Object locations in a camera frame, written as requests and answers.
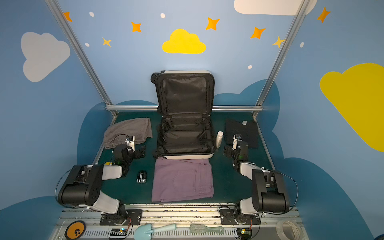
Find small black silver device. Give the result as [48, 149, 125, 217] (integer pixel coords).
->
[137, 171, 147, 184]

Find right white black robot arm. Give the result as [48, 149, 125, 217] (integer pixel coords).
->
[219, 140, 292, 225]

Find pale green hair brush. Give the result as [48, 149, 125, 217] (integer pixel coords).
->
[190, 224, 225, 235]

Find left aluminium frame post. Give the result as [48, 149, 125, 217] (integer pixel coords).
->
[45, 0, 113, 106]

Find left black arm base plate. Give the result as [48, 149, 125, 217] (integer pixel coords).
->
[100, 209, 143, 226]

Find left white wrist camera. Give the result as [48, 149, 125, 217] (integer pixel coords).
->
[126, 136, 135, 152]

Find right small circuit board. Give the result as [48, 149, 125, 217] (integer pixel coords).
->
[236, 228, 253, 240]

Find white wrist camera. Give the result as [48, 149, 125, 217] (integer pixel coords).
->
[232, 134, 242, 150]
[126, 136, 135, 152]

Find small circuit board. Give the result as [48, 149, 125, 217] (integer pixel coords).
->
[109, 228, 129, 240]
[236, 228, 253, 240]

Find purple trousers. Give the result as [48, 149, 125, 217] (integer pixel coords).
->
[152, 158, 214, 203]

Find grey folded towel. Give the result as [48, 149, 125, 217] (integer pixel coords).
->
[103, 118, 153, 149]

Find left small circuit board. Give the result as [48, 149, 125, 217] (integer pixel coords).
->
[109, 228, 129, 240]

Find orange black round disc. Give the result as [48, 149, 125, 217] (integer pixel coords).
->
[65, 221, 86, 240]

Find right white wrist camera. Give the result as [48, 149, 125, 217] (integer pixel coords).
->
[232, 134, 242, 150]

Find white plastic bottle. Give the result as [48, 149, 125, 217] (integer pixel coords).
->
[216, 131, 224, 149]

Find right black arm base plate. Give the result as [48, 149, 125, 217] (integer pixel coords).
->
[219, 208, 261, 225]

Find white hard-shell suitcase black lining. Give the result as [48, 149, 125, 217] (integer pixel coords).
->
[151, 70, 217, 160]

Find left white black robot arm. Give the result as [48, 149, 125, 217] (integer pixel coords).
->
[55, 145, 146, 226]

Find aluminium frame post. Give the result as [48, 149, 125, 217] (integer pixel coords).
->
[252, 0, 311, 121]
[45, 0, 113, 106]

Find right aluminium frame post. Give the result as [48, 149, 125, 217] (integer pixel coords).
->
[252, 0, 311, 121]

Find teal toy shovel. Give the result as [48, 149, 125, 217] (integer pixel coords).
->
[134, 224, 177, 240]

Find black t-shirt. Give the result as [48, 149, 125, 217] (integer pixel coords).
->
[224, 119, 259, 149]

